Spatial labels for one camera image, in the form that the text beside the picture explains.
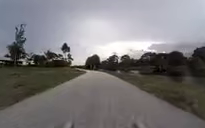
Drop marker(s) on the grey concrete path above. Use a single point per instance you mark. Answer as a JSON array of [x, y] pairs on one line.
[[96, 100]]

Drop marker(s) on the dark tree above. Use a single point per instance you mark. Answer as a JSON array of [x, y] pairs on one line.
[[66, 51]]

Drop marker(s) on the dark bushy trees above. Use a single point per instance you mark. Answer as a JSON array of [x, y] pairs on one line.
[[46, 59]]

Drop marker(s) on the row of dark trees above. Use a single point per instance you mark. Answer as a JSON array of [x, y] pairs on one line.
[[163, 61]]

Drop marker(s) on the grass verge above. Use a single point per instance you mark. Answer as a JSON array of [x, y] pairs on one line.
[[176, 90]]

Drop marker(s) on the grass field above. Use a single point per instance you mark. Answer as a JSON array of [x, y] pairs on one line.
[[20, 83]]

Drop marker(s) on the tall thin tree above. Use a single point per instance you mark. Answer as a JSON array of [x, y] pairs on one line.
[[17, 46]]

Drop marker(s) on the low white building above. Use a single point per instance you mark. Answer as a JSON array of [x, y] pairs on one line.
[[6, 61]]

